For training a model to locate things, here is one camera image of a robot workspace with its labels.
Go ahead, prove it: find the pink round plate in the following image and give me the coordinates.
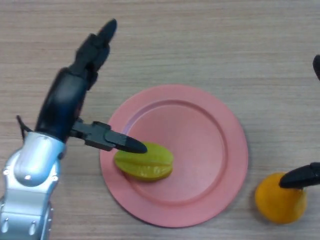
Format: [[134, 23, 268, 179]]
[[99, 84, 249, 228]]

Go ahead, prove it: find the orange round fruit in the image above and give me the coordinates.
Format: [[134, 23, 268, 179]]
[[254, 172, 308, 225]]

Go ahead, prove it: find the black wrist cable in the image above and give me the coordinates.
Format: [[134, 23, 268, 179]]
[[16, 115, 34, 141]]

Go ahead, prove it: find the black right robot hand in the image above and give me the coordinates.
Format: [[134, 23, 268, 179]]
[[278, 54, 320, 190]]

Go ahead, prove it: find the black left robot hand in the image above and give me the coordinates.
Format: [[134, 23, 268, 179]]
[[34, 18, 148, 154]]

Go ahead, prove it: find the yellow green starfruit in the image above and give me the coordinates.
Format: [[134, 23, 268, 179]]
[[114, 141, 174, 183]]

